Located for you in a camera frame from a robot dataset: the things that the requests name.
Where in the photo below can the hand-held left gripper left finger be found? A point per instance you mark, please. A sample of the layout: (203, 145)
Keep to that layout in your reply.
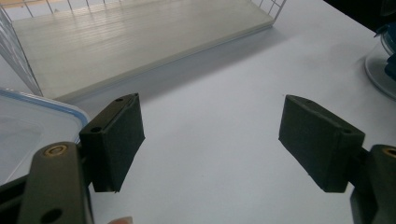
(113, 146)

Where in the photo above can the clear food container blue rim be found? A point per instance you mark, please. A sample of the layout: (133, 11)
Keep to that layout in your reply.
(31, 124)

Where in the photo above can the blue tape roll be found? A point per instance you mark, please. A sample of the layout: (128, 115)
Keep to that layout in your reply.
(378, 73)

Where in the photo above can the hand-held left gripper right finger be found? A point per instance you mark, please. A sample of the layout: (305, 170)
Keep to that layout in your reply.
(317, 146)

